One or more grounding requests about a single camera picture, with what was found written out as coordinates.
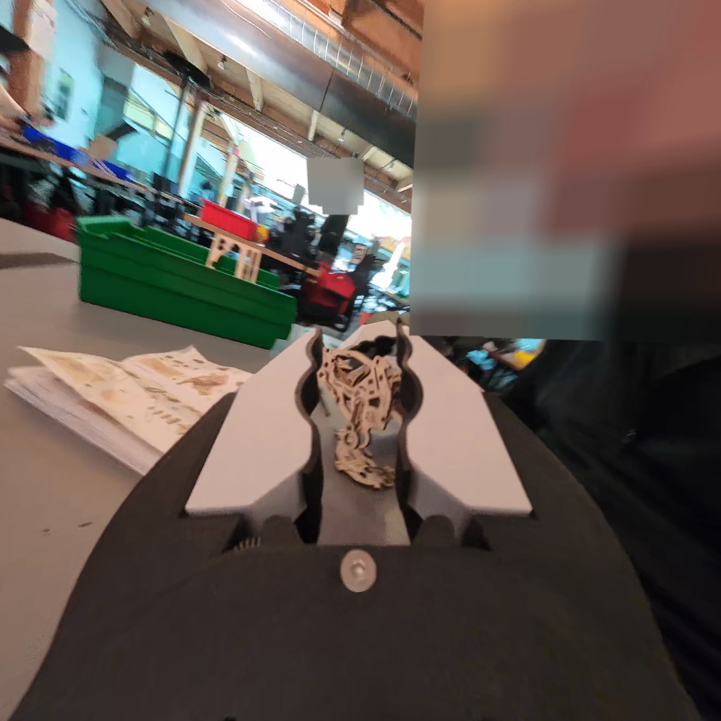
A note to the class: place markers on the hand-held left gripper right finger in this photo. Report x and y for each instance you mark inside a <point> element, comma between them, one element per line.
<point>467,450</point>

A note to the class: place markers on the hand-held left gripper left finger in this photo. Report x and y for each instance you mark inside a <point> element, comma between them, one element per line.
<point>253,439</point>

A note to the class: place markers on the pale wooden parts sheet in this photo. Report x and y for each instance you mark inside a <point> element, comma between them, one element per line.
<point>360,394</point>

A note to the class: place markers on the open instruction booklet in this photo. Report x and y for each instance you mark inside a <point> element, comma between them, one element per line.
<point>112,394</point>

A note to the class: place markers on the stacked green plastic bins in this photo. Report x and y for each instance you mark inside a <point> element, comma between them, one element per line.
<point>169,293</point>

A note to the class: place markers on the rectangular wooden cutout sheet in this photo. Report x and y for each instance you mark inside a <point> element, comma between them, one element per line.
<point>248,265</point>

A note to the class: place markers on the red plastic bin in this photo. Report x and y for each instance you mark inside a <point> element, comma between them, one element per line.
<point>225,217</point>

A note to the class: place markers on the blue striped storage bin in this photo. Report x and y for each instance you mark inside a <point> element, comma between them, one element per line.
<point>115,169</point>
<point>50,146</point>

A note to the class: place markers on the silver ventilation duct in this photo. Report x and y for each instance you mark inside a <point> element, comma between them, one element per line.
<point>360,62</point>

